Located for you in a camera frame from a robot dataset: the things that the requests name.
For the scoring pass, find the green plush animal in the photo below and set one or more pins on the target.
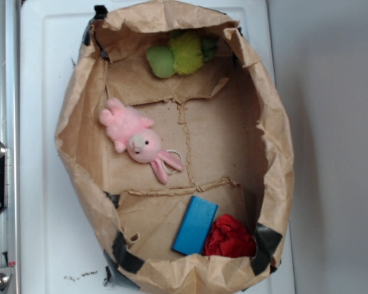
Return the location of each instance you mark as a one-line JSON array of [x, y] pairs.
[[184, 54]]

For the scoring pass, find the brown paper bag tray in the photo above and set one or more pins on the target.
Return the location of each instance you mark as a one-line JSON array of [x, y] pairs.
[[226, 121]]

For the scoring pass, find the pink plush bunny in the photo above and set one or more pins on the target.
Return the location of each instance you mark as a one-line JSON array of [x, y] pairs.
[[132, 132]]

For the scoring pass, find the blue rectangular block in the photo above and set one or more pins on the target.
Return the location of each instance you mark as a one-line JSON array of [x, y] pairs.
[[195, 226]]

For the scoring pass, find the red crumpled paper ball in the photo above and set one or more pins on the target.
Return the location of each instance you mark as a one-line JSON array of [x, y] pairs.
[[229, 238]]

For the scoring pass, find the aluminium frame rail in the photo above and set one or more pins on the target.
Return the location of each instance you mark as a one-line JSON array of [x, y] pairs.
[[9, 134]]

